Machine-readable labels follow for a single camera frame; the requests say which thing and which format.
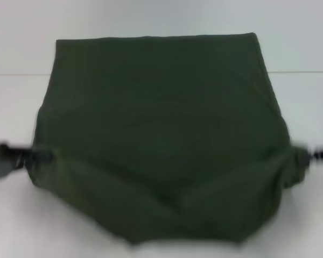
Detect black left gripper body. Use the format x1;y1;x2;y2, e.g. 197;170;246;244
0;144;21;178

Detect dark green shirt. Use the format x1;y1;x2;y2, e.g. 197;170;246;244
26;32;312;247

